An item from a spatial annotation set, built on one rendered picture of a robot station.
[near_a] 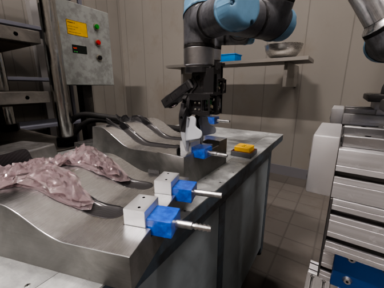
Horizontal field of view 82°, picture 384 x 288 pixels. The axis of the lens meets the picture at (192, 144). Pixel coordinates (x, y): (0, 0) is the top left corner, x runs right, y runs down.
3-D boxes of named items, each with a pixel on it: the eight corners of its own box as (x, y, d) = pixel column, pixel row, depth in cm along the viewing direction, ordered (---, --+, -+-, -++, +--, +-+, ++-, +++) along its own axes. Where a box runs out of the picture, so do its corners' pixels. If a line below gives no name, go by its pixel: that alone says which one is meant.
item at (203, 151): (231, 163, 59) (231, 143, 57) (223, 168, 55) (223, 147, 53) (190, 155, 66) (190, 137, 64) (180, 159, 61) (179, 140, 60)
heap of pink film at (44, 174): (136, 176, 51) (134, 143, 49) (79, 218, 35) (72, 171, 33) (48, 165, 58) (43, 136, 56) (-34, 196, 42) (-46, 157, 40)
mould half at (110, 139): (226, 162, 78) (227, 124, 75) (184, 190, 57) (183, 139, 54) (129, 143, 105) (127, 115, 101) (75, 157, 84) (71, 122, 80)
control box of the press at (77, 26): (130, 236, 162) (111, 12, 125) (92, 262, 137) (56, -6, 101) (110, 226, 173) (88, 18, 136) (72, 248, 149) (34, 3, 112)
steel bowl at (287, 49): (304, 60, 215) (306, 46, 212) (298, 56, 188) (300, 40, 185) (268, 62, 234) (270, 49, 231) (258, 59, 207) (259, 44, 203)
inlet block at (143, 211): (214, 234, 36) (214, 204, 34) (207, 256, 31) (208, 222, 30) (140, 221, 39) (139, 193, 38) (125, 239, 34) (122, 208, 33)
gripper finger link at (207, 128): (215, 148, 61) (211, 117, 57) (196, 145, 64) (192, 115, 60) (219, 143, 64) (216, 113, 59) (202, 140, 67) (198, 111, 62)
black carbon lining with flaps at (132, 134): (203, 144, 75) (203, 116, 73) (174, 156, 62) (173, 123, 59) (131, 133, 93) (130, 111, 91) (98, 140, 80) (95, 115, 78)
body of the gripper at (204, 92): (208, 119, 52) (209, 65, 49) (179, 116, 57) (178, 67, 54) (222, 115, 59) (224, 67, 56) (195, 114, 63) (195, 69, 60)
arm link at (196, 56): (177, 48, 53) (195, 52, 60) (178, 68, 54) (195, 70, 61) (204, 45, 49) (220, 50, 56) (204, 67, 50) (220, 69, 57)
